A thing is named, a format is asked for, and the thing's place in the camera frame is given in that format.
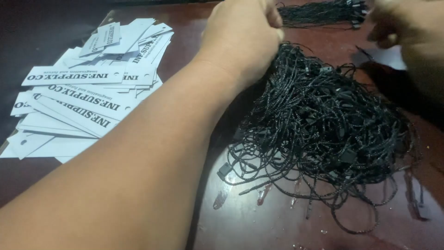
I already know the person's right hand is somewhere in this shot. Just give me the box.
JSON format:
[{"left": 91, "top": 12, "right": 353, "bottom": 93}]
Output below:
[{"left": 366, "top": 0, "right": 444, "bottom": 53}]

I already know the person's left hand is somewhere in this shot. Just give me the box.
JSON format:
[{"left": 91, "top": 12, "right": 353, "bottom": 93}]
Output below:
[{"left": 199, "top": 0, "right": 286, "bottom": 89}]

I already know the white paper hang tag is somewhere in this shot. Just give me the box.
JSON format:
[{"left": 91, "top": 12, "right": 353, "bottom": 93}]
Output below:
[{"left": 353, "top": 45, "right": 407, "bottom": 71}]

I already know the pile of white printed tags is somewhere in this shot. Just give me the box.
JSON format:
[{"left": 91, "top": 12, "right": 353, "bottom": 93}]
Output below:
[{"left": 0, "top": 17, "right": 175, "bottom": 164}]

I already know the single black tag string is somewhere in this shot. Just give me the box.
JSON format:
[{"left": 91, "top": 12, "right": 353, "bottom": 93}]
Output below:
[{"left": 355, "top": 45, "right": 375, "bottom": 63}]

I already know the bundle of straight black strings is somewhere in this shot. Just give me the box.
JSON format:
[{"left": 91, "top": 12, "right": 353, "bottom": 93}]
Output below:
[{"left": 277, "top": 0, "right": 369, "bottom": 30}]

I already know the pile of black loop strings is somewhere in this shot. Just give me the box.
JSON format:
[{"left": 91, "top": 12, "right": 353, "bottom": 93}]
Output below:
[{"left": 216, "top": 42, "right": 430, "bottom": 235}]

